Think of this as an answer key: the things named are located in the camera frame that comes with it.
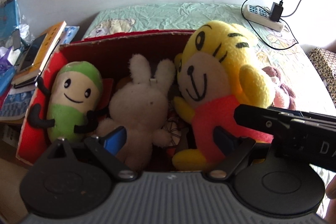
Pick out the white plush rabbit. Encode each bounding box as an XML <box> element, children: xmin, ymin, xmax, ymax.
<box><xmin>95</xmin><ymin>54</ymin><xmax>175</xmax><ymax>170</ymax></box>

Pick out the yellow tiger plush toy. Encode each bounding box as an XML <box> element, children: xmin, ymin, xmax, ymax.
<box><xmin>173</xmin><ymin>20</ymin><xmax>276</xmax><ymax>170</ymax></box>

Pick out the pink plush toy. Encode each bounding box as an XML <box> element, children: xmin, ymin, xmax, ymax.
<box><xmin>273</xmin><ymin>83</ymin><xmax>296</xmax><ymax>110</ymax></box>

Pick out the green bean plush toy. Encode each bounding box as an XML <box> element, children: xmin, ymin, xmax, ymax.
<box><xmin>28</xmin><ymin>61</ymin><xmax>103</xmax><ymax>143</ymax></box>

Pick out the mauve plush toy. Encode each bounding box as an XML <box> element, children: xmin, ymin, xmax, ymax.
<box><xmin>262</xmin><ymin>66</ymin><xmax>284</xmax><ymax>88</ymax></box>

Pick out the red cardboard box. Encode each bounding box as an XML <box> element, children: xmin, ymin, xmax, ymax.
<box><xmin>16</xmin><ymin>30</ymin><xmax>193</xmax><ymax>165</ymax></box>

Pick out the pastel cartoon bed sheet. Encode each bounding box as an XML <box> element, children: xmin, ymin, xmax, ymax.
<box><xmin>83</xmin><ymin>3</ymin><xmax>335</xmax><ymax>116</ymax></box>

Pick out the black smartphone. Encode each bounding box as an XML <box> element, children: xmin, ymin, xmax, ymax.
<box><xmin>18</xmin><ymin>34</ymin><xmax>47</xmax><ymax>73</ymax></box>

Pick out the blue patterned book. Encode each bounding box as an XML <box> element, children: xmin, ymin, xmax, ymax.
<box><xmin>58</xmin><ymin>26</ymin><xmax>80</xmax><ymax>45</ymax></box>

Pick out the yellow book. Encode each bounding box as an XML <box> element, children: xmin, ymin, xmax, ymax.
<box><xmin>11</xmin><ymin>21</ymin><xmax>66</xmax><ymax>85</ymax></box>

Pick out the black power adapter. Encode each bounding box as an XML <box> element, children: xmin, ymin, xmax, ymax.
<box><xmin>269</xmin><ymin>1</ymin><xmax>284</xmax><ymax>22</ymax></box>

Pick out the white power strip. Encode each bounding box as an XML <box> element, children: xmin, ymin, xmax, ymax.
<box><xmin>243</xmin><ymin>5</ymin><xmax>284</xmax><ymax>32</ymax></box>

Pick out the blue plastic bag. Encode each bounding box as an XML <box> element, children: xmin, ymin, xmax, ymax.
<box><xmin>0</xmin><ymin>0</ymin><xmax>21</xmax><ymax>40</ymax></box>

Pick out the black adapter cable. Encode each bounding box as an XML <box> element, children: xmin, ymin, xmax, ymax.
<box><xmin>241</xmin><ymin>0</ymin><xmax>313</xmax><ymax>51</ymax></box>

